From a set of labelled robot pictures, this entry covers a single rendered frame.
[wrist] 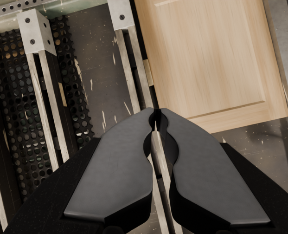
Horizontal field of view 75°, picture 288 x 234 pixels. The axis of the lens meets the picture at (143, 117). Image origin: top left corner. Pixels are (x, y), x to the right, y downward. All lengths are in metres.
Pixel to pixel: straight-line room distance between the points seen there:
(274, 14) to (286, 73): 0.17
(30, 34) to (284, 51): 0.74
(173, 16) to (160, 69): 0.17
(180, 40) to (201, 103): 0.21
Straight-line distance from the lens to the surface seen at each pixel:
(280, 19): 0.72
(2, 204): 0.76
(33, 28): 0.70
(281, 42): 0.70
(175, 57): 0.62
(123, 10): 0.62
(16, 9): 0.77
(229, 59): 0.65
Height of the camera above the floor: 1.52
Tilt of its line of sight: 30 degrees down
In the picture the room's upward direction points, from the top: 169 degrees clockwise
